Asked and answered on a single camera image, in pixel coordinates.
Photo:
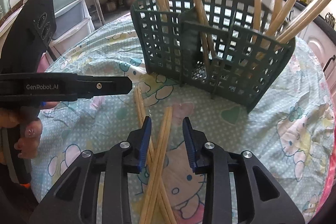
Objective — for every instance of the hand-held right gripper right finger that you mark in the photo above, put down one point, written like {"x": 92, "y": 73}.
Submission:
{"x": 190, "y": 145}

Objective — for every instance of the person's left hand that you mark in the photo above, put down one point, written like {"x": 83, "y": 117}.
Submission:
{"x": 30, "y": 134}

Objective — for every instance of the pink towel blanket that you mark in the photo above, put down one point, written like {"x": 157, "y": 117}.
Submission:
{"x": 331, "y": 187}

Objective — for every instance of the black kitchen countertop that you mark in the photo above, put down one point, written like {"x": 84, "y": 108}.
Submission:
{"x": 315, "y": 19}

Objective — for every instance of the cartoon printed blanket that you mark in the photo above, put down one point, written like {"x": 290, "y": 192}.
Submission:
{"x": 262, "y": 140}

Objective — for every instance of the disposable chopstick pair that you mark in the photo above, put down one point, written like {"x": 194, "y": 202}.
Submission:
{"x": 140, "y": 106}
{"x": 157, "y": 166}

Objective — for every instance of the large steel kettle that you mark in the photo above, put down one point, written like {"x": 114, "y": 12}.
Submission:
{"x": 331, "y": 19}

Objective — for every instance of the pale green bottle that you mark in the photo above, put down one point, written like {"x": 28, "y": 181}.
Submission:
{"x": 4, "y": 7}

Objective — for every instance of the white kitchen cabinets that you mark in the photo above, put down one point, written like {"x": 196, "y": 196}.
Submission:
{"x": 320, "y": 48}

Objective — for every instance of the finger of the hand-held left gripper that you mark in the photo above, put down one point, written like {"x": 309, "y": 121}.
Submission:
{"x": 105, "y": 86}

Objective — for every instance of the pale blue drawer unit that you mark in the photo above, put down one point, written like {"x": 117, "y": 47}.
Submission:
{"x": 68, "y": 11}

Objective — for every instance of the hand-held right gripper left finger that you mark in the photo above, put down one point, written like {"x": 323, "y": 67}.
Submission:
{"x": 145, "y": 145}

